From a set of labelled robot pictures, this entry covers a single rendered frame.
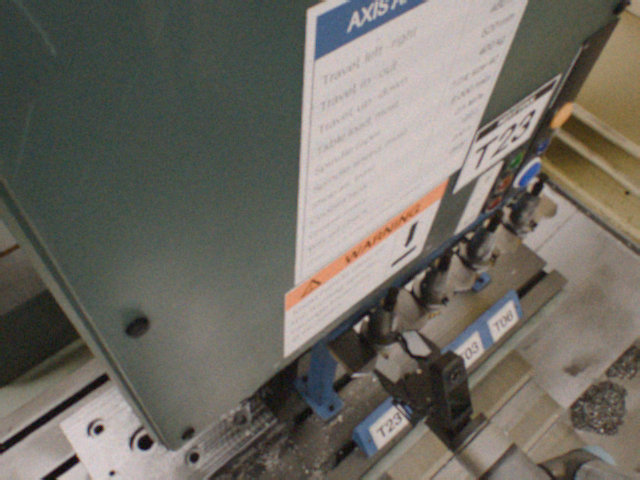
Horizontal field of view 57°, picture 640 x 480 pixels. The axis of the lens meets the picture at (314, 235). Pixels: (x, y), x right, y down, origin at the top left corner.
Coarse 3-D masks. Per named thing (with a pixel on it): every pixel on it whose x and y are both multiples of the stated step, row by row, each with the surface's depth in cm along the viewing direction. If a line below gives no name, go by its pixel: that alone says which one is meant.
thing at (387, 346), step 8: (400, 320) 87; (360, 328) 88; (400, 328) 86; (368, 336) 85; (400, 336) 86; (368, 344) 86; (376, 344) 84; (384, 344) 84; (392, 344) 84; (384, 352) 86
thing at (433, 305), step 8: (416, 280) 91; (416, 288) 90; (448, 288) 90; (416, 296) 90; (424, 296) 90; (448, 296) 90; (424, 304) 89; (432, 304) 89; (440, 304) 89; (432, 312) 91
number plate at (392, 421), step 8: (392, 408) 107; (400, 408) 108; (384, 416) 106; (392, 416) 107; (400, 416) 108; (376, 424) 105; (384, 424) 106; (392, 424) 107; (400, 424) 108; (376, 432) 106; (384, 432) 107; (392, 432) 108; (376, 440) 106; (384, 440) 107
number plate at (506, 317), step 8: (512, 304) 121; (504, 312) 120; (512, 312) 121; (488, 320) 118; (496, 320) 119; (504, 320) 120; (512, 320) 122; (496, 328) 119; (504, 328) 120; (496, 336) 120
